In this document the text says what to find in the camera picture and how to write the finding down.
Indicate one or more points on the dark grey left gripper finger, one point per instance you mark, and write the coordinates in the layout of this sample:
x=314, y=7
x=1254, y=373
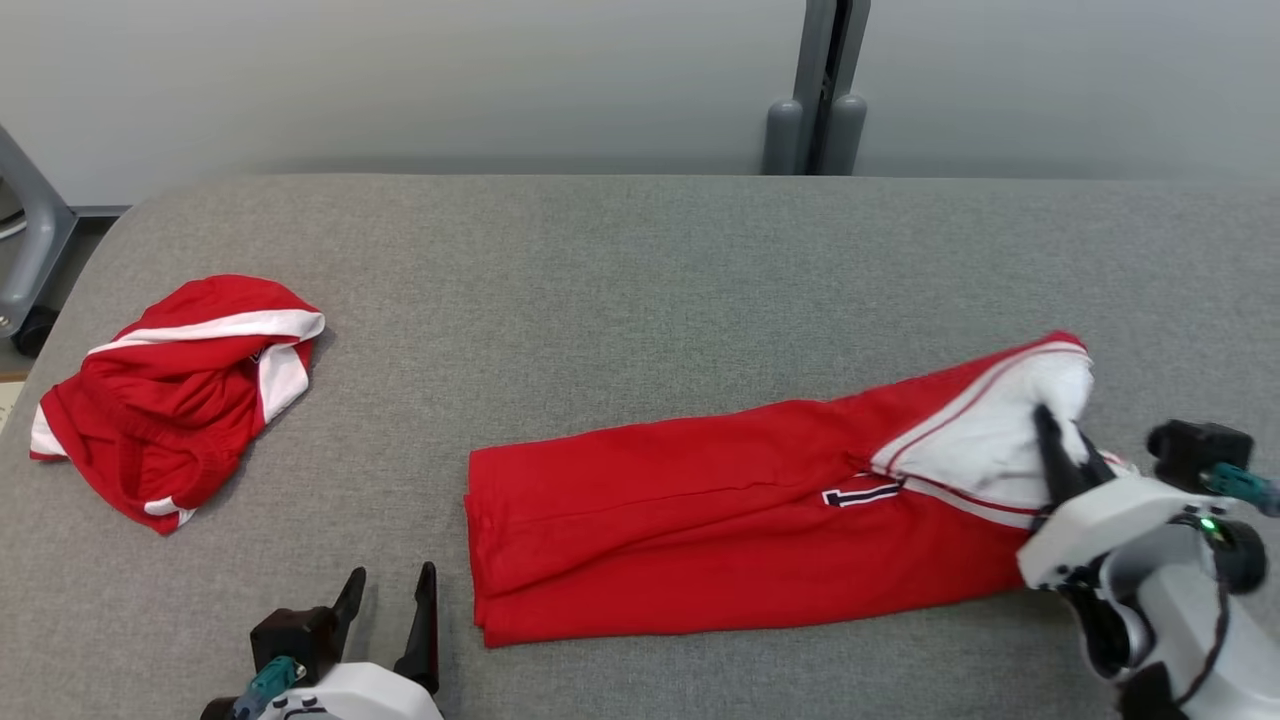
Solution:
x=350, y=605
x=425, y=640

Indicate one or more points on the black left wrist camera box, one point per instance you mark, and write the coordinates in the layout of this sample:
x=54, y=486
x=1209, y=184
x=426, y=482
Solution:
x=290, y=640

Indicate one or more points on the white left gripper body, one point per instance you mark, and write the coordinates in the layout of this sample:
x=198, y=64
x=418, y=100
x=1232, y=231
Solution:
x=350, y=695

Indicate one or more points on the grey cylinder post foot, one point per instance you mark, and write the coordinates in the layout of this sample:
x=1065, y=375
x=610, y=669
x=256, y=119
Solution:
x=783, y=140
x=848, y=138

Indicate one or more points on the teal right camera connector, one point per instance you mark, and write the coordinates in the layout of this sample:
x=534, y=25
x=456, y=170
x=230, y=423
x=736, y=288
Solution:
x=1240, y=485

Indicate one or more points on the red shorts with white stripes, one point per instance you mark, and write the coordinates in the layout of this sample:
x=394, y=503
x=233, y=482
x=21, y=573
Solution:
x=170, y=410

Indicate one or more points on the grey metal frame leg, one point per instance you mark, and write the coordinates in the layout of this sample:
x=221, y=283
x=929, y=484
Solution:
x=40, y=240

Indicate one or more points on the teal camera connector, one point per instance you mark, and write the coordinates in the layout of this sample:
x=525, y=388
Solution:
x=265, y=685
x=1240, y=485

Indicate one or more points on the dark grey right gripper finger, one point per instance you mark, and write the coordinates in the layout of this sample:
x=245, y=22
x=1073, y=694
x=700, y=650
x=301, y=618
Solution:
x=1095, y=468
x=1060, y=465

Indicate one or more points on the black caster wheel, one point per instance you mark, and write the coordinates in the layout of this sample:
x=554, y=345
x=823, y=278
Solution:
x=34, y=330

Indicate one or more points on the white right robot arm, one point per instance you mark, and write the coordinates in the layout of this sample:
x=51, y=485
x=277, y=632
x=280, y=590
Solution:
x=1180, y=620

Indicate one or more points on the teal left camera connector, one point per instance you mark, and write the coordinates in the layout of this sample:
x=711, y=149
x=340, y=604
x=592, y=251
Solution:
x=265, y=685

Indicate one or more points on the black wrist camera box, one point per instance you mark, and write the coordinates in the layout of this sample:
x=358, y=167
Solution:
x=290, y=640
x=1195, y=450

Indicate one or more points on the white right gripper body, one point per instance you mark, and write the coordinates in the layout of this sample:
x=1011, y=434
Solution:
x=1100, y=525

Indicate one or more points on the grey metal partition post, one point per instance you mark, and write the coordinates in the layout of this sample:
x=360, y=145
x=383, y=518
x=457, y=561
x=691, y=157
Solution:
x=825, y=60

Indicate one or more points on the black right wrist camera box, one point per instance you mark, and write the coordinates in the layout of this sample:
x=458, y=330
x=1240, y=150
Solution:
x=1195, y=450

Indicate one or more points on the red basketball jersey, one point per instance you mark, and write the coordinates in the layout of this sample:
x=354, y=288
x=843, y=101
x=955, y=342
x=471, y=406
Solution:
x=700, y=520

